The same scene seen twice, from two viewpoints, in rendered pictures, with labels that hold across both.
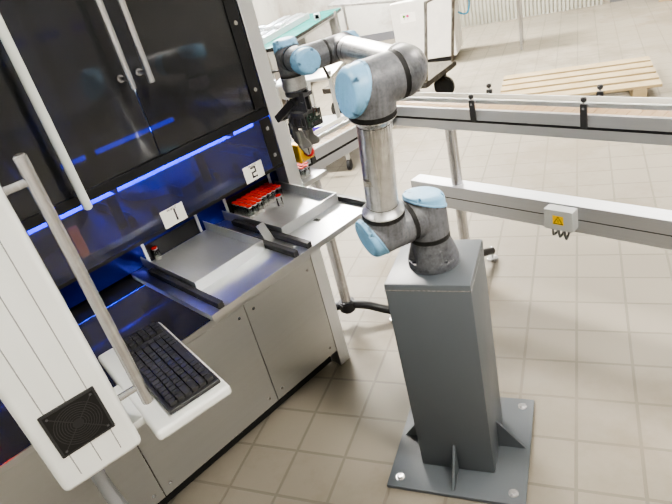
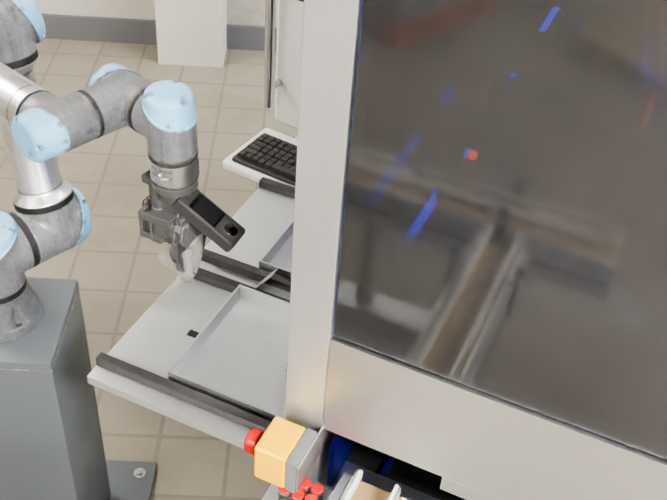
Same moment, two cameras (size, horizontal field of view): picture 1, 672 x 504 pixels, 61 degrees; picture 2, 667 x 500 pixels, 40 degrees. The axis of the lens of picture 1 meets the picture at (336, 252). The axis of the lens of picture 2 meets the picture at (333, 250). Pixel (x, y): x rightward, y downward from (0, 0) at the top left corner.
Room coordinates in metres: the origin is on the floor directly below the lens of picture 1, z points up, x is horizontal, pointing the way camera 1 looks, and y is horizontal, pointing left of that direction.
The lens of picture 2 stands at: (2.91, -0.36, 2.14)
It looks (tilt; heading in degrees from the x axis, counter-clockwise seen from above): 40 degrees down; 150
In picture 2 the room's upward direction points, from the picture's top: 5 degrees clockwise
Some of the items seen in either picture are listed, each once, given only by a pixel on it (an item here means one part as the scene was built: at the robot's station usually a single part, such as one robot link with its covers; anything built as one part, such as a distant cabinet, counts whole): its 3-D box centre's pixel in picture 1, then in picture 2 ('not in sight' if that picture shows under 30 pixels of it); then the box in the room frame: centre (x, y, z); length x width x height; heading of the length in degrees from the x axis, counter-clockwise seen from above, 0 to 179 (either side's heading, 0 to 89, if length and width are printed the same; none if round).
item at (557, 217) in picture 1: (560, 218); not in sight; (1.97, -0.91, 0.50); 0.12 x 0.05 x 0.09; 39
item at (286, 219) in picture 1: (279, 206); (286, 363); (1.88, 0.15, 0.90); 0.34 x 0.26 x 0.04; 39
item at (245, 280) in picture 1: (256, 239); (293, 305); (1.72, 0.24, 0.87); 0.70 x 0.48 x 0.02; 129
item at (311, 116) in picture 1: (302, 109); (173, 206); (1.78, -0.01, 1.24); 0.09 x 0.08 x 0.12; 38
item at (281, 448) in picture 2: (300, 150); (284, 453); (2.13, 0.03, 0.99); 0.08 x 0.07 x 0.07; 39
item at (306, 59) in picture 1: (306, 58); (119, 100); (1.70, -0.06, 1.39); 0.11 x 0.11 x 0.08; 20
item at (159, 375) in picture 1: (162, 361); (314, 171); (1.25, 0.52, 0.82); 0.40 x 0.14 x 0.02; 32
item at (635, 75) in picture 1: (574, 86); not in sight; (4.77, -2.36, 0.06); 1.26 x 0.86 x 0.12; 62
